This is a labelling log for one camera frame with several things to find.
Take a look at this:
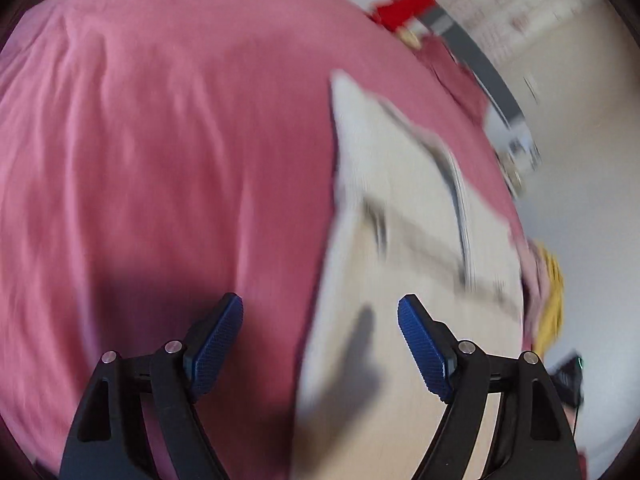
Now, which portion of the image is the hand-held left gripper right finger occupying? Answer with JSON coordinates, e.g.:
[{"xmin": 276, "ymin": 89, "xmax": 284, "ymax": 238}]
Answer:
[{"xmin": 397, "ymin": 294, "xmax": 583, "ymax": 480}]

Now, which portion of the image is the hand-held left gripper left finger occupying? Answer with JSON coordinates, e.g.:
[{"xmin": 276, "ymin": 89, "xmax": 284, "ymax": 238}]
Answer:
[{"xmin": 60, "ymin": 292, "xmax": 245, "ymax": 480}]

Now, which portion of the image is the cream knit sweater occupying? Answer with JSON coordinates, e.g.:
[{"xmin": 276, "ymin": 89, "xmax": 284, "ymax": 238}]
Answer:
[{"xmin": 292, "ymin": 70, "xmax": 531, "ymax": 480}]

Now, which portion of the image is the yellow garment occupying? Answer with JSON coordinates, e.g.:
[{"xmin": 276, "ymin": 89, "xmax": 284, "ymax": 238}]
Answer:
[{"xmin": 530, "ymin": 242, "xmax": 566, "ymax": 356}]

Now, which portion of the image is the pale pink knit sweater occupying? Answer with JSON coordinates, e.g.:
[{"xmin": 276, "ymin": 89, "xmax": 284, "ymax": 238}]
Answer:
[{"xmin": 510, "ymin": 230, "xmax": 548, "ymax": 341}]

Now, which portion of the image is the bed with pink sheet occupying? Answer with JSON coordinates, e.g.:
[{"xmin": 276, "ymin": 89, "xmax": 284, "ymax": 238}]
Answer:
[{"xmin": 0, "ymin": 0, "xmax": 536, "ymax": 480}]

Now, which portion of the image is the pink pillow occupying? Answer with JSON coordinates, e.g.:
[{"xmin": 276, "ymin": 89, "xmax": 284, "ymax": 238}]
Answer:
[{"xmin": 417, "ymin": 35, "xmax": 493, "ymax": 126}]

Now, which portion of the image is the grey headboard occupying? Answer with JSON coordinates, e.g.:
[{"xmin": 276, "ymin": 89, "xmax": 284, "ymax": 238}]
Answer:
[{"xmin": 345, "ymin": 0, "xmax": 526, "ymax": 126}]

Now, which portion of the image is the red garment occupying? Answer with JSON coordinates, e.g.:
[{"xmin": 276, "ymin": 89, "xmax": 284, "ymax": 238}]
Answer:
[{"xmin": 372, "ymin": 0, "xmax": 436, "ymax": 31}]

